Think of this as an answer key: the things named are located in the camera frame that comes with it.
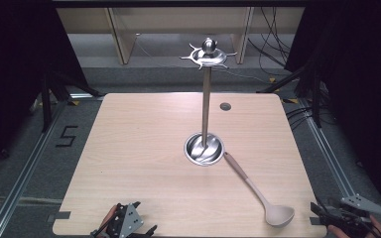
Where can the dark curtain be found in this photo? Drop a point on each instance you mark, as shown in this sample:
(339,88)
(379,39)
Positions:
(360,82)
(10,66)

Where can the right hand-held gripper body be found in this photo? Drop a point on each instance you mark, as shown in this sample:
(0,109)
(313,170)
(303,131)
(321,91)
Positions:
(354,214)

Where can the person's left hand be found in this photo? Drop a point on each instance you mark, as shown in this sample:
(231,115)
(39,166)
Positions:
(109,214)

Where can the beige silicone ladle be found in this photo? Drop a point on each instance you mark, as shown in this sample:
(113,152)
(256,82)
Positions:
(277,215)

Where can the light wooden shelf unit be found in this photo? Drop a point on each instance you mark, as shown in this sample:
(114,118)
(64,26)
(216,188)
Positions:
(178,20)

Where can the person's right hand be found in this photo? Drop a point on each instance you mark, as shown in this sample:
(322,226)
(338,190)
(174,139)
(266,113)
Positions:
(335,230)

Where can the aluminium floor rail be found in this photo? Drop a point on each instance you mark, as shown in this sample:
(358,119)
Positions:
(23,172)
(330,158)

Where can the metal utensil stand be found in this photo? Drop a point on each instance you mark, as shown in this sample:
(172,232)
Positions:
(206,109)

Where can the grey table grommet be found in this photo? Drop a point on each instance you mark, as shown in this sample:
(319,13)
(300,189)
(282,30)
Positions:
(225,106)

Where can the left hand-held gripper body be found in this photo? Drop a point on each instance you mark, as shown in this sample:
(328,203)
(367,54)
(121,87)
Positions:
(125,221)

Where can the black metal stand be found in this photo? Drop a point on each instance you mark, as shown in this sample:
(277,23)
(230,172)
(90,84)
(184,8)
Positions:
(46,105)
(317,99)

